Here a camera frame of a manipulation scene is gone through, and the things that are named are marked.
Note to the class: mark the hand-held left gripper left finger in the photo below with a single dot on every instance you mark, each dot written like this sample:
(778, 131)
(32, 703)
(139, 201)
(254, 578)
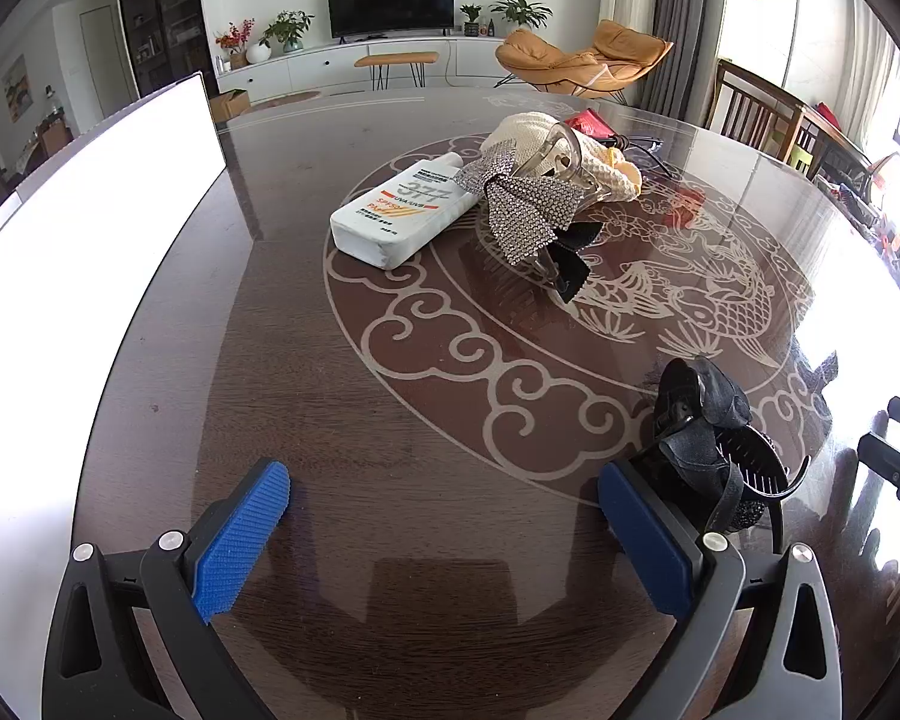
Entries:
(240, 540)

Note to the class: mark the black-armed eyeglasses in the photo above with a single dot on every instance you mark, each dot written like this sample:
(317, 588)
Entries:
(649, 142)

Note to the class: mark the cream knit glove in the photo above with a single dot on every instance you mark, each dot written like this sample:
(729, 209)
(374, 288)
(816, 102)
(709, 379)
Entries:
(521, 131)

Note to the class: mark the wooden bench with metal legs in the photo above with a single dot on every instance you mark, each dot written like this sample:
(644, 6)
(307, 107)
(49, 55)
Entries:
(394, 58)

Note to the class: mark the rhinestone bow hair clip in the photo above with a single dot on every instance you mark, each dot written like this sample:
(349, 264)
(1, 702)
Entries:
(529, 202)

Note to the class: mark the flat screen television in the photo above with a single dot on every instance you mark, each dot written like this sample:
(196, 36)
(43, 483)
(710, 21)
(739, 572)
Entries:
(390, 6)

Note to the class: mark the cardboard box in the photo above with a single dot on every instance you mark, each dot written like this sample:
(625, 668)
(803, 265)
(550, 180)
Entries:
(231, 105)

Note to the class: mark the white storage container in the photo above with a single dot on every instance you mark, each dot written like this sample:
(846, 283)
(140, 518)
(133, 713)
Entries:
(82, 240)

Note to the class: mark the white sunscreen bottle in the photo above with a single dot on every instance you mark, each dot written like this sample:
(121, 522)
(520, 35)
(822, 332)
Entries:
(397, 217)

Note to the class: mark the framed wall painting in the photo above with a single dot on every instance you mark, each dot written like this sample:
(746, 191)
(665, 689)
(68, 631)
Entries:
(15, 82)

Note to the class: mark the dark glass-door bookcase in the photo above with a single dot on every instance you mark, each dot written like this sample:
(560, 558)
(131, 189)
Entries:
(161, 15)

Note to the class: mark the leafy green potted plant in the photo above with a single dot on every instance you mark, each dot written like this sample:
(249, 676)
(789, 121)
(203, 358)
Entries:
(286, 28)

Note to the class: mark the grey curtain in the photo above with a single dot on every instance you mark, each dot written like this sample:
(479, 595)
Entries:
(682, 22)

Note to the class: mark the dark wooden chair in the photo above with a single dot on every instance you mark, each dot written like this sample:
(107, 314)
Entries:
(750, 82)

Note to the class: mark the broad-leaf potted plant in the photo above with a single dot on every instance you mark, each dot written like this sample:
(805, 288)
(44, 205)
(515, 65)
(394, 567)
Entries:
(521, 11)

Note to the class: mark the clear plastic hair claw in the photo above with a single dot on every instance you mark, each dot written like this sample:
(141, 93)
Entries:
(551, 150)

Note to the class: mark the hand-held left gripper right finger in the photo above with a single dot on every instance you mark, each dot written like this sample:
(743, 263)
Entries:
(645, 540)

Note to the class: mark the white round vase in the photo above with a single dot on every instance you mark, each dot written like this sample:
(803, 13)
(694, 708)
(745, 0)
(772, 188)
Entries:
(258, 52)

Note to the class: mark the red flower arrangement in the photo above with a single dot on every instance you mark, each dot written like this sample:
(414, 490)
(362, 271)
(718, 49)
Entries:
(232, 37)

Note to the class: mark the black bow hair clip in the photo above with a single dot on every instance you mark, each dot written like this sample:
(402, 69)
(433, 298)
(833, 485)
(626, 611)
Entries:
(574, 240)

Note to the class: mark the red snack packet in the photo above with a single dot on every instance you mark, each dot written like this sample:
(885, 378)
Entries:
(591, 122)

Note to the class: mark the small potted plant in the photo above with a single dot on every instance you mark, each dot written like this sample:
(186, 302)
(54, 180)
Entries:
(471, 15)

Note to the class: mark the orange rocking chair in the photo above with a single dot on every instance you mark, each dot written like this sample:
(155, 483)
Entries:
(540, 52)

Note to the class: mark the white television cabinet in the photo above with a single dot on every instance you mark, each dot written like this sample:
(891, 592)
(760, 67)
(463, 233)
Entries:
(315, 64)

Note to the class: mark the green stool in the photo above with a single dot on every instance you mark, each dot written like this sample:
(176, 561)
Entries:
(801, 156)

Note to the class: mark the black flower hair claw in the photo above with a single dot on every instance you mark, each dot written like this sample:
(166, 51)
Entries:
(701, 397)

